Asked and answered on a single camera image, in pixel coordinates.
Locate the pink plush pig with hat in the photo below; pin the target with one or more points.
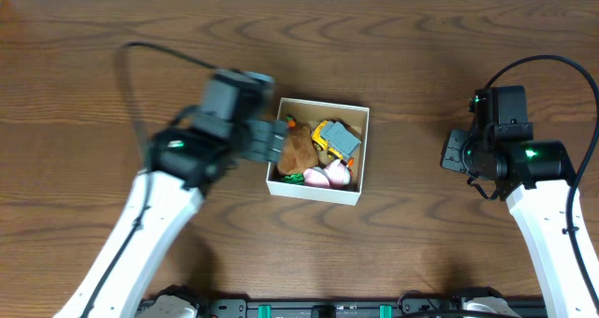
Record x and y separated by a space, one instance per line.
335 175

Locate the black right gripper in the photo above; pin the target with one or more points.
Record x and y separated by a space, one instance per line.
452 157

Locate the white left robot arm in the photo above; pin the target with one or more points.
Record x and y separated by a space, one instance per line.
181 163

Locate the brown plush capybara with orange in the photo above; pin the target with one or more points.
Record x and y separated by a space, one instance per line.
299 153

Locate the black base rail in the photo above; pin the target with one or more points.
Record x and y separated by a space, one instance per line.
178 301

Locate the yellow grey toy dump truck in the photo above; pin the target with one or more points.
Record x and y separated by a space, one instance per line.
333 138

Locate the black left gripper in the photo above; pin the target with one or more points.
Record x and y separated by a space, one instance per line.
261 140

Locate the green plastic spinning disc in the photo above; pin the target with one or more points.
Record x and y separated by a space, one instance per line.
297 179

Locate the white cardboard box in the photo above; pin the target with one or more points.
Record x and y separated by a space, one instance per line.
312 112

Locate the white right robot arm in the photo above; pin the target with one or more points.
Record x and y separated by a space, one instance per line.
535 178

